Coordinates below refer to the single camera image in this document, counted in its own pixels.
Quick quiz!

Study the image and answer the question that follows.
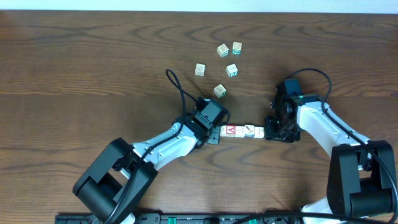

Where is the yellow blue letter K block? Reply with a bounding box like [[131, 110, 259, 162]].
[[244, 124, 255, 138]]

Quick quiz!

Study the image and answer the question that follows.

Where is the green letter J wooden block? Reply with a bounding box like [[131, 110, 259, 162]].
[[254, 126, 265, 139]]

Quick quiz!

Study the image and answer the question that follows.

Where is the yellow wooden block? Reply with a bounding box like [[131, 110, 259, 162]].
[[235, 126, 246, 138]]

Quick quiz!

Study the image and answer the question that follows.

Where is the red number 8 wooden block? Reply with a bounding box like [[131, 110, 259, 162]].
[[195, 63, 206, 76]]

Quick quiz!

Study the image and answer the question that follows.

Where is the wooden block green side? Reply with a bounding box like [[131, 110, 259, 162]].
[[226, 63, 239, 77]]

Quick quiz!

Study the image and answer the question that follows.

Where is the letter B wooden block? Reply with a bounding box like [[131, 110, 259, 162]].
[[217, 44, 229, 58]]

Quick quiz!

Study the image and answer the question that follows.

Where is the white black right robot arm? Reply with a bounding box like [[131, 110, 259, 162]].
[[265, 87, 397, 223]]

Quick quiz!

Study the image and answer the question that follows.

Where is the plain wooden letter block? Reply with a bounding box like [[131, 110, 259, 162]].
[[220, 126, 226, 137]]

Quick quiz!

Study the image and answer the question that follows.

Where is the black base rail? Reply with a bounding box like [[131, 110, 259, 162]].
[[54, 213, 303, 224]]

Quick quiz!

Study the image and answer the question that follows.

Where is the red letter A wooden block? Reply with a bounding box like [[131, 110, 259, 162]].
[[226, 125, 236, 138]]

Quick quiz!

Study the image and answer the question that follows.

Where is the green trimmed wooden block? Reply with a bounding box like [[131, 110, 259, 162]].
[[213, 84, 227, 98]]

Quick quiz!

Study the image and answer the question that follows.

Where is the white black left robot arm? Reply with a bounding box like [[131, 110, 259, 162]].
[[72, 111, 225, 223]]

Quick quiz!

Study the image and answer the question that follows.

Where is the green letter Z wooden block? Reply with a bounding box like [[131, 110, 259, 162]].
[[232, 42, 242, 55]]

